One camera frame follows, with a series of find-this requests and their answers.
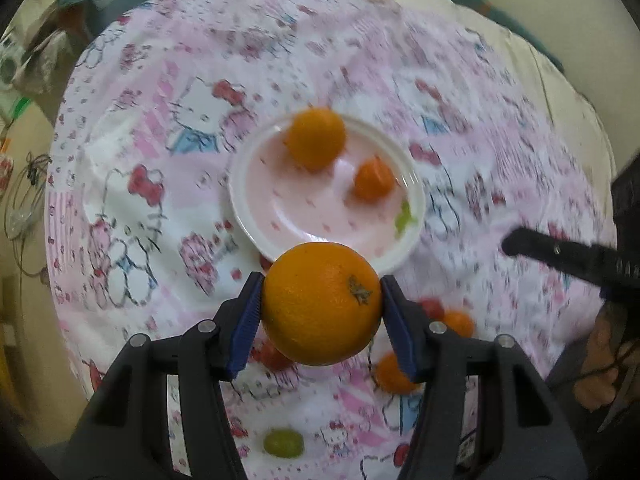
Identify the green grape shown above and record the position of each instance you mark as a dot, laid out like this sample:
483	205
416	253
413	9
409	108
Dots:
283	443

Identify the person's right hand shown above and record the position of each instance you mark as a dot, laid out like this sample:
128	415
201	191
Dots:
597	365

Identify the pink cartoon cat tablecloth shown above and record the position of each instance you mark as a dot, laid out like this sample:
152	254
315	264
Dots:
150	110

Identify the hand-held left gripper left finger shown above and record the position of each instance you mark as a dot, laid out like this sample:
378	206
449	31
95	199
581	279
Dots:
245	330

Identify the large orange with stem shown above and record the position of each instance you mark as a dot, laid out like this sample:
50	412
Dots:
320	305

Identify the small tangerine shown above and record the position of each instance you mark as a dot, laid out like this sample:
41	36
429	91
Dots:
392	372
374	179
458	323

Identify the red cherry tomato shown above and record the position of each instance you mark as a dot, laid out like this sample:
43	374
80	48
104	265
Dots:
270	355
431	308

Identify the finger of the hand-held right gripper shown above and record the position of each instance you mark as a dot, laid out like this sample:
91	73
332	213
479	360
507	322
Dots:
550	250

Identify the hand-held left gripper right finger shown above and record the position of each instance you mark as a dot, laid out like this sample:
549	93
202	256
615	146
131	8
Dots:
400	335

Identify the large smooth orange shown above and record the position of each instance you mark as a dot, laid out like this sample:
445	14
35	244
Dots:
316	137

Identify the teal strip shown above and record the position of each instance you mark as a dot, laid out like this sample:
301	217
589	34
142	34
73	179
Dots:
480	2

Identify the white pink dotted plate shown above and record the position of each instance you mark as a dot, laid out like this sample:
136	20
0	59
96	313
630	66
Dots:
300	205

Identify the white washing machine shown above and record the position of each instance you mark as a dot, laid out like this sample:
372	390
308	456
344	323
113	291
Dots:
10	62

